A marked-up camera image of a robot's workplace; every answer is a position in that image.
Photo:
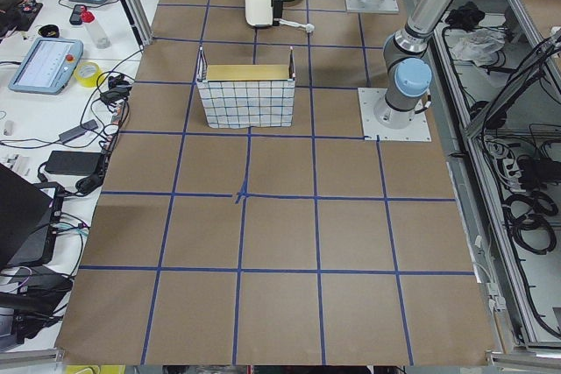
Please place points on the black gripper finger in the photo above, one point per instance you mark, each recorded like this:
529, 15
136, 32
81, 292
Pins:
277, 12

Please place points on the white two-slot toaster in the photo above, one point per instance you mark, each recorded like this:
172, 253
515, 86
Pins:
259, 13

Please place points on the clear bottle red cap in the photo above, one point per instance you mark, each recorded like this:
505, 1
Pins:
94, 29

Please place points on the yellow tape roll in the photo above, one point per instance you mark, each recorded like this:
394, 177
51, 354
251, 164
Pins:
87, 74

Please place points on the black phone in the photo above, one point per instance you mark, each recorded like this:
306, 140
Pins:
76, 14

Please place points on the near blue teach pendant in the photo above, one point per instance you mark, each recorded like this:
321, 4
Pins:
48, 66

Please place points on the black power adapter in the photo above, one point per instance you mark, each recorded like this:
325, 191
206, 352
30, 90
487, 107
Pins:
72, 163

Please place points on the black laptop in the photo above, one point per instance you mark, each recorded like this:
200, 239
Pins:
29, 213

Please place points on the checkered wire wooden shelf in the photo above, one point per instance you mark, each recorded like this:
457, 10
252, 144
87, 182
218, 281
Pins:
238, 96

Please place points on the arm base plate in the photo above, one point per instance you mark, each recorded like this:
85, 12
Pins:
382, 123
372, 6

